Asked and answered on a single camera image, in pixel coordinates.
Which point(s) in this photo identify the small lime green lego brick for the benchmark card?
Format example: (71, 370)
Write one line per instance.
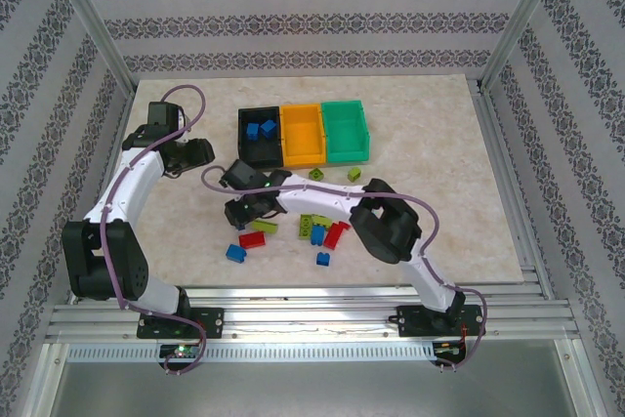
(354, 173)
(317, 174)

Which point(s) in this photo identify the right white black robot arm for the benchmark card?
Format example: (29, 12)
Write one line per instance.
(317, 197)

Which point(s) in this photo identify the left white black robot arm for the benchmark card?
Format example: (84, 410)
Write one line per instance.
(137, 178)

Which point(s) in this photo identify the long lime green lego brick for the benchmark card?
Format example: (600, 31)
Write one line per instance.
(265, 226)

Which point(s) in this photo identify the black plastic bin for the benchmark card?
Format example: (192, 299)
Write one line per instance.
(261, 155)

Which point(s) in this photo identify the flat lime green lego plate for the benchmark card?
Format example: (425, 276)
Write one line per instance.
(306, 227)

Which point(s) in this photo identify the yellow plastic bin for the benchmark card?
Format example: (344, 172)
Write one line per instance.
(303, 136)

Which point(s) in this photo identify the green plastic bin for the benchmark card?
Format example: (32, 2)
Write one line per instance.
(346, 134)

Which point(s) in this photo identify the left green circuit board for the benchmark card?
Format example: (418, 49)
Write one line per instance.
(180, 351)

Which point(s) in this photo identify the green circuit board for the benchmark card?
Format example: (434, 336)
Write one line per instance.
(180, 351)
(446, 348)

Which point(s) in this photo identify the right green circuit board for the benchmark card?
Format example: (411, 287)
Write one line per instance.
(446, 348)

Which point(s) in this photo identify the left aluminium side rail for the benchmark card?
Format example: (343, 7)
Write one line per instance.
(124, 112)

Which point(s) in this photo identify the aluminium side rail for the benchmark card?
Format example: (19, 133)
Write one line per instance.
(508, 168)
(124, 112)

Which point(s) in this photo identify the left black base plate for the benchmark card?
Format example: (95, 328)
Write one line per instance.
(210, 321)

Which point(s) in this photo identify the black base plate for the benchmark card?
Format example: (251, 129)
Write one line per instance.
(410, 321)
(210, 321)

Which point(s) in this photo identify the aluminium front mounting rail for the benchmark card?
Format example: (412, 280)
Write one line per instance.
(312, 317)

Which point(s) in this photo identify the left aluminium frame post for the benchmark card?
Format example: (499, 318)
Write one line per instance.
(90, 21)

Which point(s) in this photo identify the aluminium frame post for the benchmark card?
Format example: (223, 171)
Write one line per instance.
(521, 21)
(90, 21)

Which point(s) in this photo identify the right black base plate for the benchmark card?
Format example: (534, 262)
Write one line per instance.
(410, 321)

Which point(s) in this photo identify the right aluminium side rail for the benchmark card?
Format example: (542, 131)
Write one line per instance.
(508, 168)

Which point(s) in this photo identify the right aluminium frame post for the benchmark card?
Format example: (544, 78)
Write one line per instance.
(521, 21)

